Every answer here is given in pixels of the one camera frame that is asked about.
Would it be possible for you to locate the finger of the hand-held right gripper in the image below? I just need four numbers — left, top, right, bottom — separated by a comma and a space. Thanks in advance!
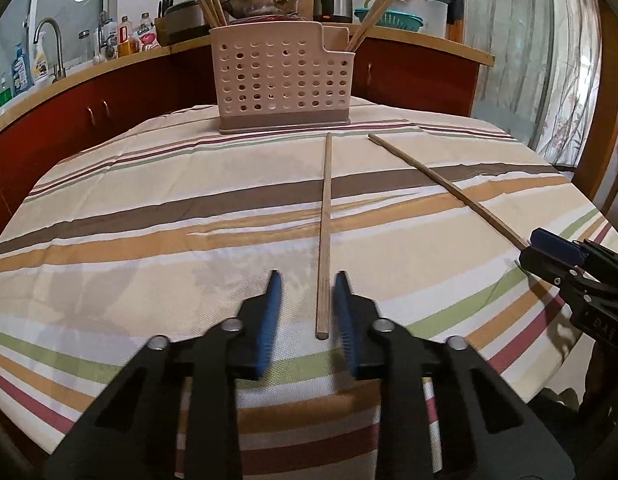
530, 228, 618, 281
519, 247, 597, 306

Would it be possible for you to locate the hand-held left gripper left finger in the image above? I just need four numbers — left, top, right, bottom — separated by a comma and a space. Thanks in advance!
44, 270, 284, 480

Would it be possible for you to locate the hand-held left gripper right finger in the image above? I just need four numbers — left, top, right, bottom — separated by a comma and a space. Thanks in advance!
331, 270, 574, 480

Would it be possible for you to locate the pink perforated utensil holder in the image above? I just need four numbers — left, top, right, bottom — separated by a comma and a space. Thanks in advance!
210, 22, 350, 135

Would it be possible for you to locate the dark clothing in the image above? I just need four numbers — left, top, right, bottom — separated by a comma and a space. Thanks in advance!
531, 387, 618, 480

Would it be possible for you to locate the striped tablecloth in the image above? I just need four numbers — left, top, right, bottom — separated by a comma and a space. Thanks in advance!
0, 95, 618, 480

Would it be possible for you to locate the glass sliding door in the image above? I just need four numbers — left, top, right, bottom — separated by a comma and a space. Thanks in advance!
459, 0, 604, 161

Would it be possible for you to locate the wooden kitchen countertop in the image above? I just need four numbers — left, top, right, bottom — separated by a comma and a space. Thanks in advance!
0, 27, 496, 141

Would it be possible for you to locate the white plastic container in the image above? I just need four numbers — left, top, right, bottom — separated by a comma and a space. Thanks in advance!
429, 0, 450, 38

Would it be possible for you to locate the teal plastic colander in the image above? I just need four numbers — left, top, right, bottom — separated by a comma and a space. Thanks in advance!
354, 7, 424, 28

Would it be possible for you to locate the red kitchen cabinet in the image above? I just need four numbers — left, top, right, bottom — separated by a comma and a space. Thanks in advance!
0, 40, 482, 241

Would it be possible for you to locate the dark rice cooker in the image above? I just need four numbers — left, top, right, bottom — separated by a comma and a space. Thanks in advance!
156, 1, 208, 46

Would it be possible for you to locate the pink white packet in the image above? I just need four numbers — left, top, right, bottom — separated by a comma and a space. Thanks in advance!
137, 12, 157, 51

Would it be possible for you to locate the metal wok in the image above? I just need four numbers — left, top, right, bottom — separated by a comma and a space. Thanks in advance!
221, 0, 302, 18

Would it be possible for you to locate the red label bottle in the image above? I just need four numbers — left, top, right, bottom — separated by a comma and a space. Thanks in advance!
118, 15, 134, 58

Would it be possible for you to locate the white spray bottle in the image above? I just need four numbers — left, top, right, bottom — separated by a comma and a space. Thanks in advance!
33, 32, 50, 86

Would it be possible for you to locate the metal faucet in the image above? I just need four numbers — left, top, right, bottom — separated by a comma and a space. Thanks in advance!
34, 17, 67, 83

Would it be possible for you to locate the blue detergent bottle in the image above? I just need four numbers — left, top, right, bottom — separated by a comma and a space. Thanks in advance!
11, 42, 30, 95

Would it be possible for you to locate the wooden door frame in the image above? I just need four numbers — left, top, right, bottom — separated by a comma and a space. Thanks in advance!
574, 0, 618, 206

